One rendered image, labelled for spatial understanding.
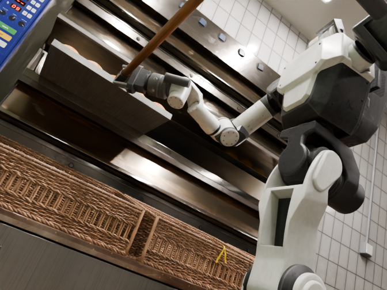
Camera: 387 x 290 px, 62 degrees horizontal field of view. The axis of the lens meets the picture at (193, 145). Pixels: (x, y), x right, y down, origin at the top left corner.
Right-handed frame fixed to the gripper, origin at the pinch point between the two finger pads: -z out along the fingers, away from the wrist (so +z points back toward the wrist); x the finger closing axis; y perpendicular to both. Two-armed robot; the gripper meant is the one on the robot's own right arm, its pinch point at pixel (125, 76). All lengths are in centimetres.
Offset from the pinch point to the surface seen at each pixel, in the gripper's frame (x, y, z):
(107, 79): -1.5, -3.2, -7.7
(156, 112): -1.8, -17.9, 11.8
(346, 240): 4, -134, 140
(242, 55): 82, -64, 34
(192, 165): -4, -61, 28
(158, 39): -1.4, 27.0, 17.6
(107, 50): 19.5, -12.8, -20.6
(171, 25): -1.4, 34.1, 22.4
